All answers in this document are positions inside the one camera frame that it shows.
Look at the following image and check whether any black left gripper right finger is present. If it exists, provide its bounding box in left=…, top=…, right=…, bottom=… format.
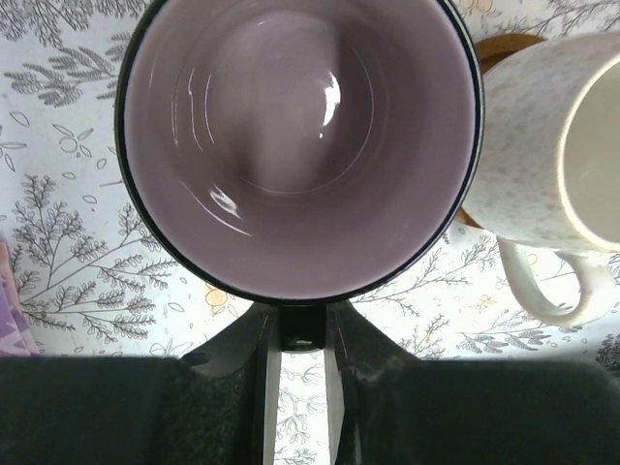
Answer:
left=325, top=302, right=436, bottom=464

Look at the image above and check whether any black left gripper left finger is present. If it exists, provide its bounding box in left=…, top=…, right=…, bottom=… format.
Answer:
left=159, top=304, right=281, bottom=464

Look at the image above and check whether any purple glass mug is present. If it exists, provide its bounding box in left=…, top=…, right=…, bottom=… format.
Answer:
left=114, top=1, right=483, bottom=351

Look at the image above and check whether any cream speckled mug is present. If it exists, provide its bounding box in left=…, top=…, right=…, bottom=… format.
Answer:
left=464, top=32, right=619, bottom=326

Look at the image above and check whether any brown wooden coaster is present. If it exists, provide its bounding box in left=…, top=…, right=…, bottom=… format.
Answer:
left=461, top=34, right=557, bottom=242

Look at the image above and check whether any purple snowflake cloth bag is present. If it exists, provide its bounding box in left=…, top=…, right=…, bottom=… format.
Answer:
left=1, top=240, right=40, bottom=357

